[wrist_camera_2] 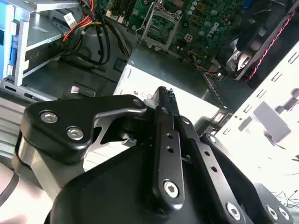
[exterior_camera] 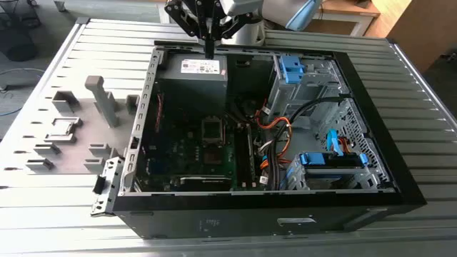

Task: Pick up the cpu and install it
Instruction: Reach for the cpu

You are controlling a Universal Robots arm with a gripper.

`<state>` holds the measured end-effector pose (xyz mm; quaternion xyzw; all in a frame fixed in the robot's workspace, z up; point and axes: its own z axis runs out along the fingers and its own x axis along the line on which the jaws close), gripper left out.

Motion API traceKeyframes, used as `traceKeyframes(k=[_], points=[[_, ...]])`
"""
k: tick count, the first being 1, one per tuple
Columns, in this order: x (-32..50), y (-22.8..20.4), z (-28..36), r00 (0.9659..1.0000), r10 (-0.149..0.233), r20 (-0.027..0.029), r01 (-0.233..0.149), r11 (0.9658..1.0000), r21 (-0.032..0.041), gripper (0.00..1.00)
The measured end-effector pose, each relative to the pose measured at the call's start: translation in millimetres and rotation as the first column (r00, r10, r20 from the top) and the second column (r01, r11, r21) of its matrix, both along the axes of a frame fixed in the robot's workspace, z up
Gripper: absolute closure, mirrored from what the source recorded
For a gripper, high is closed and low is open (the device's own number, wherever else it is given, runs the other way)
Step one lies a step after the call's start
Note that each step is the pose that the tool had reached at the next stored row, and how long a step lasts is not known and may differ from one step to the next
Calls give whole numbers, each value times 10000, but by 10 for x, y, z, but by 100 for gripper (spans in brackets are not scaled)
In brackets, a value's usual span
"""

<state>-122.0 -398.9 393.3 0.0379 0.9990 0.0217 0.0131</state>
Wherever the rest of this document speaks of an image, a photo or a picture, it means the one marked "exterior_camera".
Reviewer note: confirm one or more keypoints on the CPU socket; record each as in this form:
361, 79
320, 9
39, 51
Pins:
214, 158

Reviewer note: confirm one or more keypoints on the grey power supply unit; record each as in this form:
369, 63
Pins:
171, 68

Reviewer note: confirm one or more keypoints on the wooden cabinet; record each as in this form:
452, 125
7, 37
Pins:
421, 26

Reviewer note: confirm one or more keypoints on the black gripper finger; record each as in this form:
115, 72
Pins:
180, 18
239, 25

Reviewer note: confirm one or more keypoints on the blue board connector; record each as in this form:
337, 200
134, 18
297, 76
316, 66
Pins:
154, 167

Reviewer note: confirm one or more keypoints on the black PC case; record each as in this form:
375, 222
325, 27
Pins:
249, 222

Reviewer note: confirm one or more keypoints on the black disk blue carrier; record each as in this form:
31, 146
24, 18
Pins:
312, 158

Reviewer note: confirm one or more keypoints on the blue drive bay latch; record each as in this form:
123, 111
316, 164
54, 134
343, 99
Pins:
292, 67

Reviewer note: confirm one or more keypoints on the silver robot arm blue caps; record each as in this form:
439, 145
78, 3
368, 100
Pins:
249, 34

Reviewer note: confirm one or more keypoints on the black RAM slot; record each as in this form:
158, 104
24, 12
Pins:
239, 155
243, 155
247, 155

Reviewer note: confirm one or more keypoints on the black chair base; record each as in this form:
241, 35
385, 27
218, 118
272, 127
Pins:
28, 21

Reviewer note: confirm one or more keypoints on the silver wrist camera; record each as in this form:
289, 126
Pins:
234, 6

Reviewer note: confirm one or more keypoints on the grey parts rack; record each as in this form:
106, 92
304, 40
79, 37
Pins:
86, 125

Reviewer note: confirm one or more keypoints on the silver disk bay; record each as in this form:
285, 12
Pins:
371, 176

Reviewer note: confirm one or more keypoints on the black graphics card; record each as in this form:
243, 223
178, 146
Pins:
206, 182

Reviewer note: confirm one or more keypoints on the black bin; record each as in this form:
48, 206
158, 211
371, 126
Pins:
22, 45

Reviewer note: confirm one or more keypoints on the green motherboard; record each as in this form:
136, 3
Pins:
164, 166

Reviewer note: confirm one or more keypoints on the silver optical drive cage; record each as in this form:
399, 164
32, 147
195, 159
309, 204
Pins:
311, 85

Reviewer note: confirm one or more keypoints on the silver card retainer bracket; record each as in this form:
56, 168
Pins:
112, 174

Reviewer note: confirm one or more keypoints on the silver topped CPU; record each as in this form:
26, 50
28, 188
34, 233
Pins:
63, 129

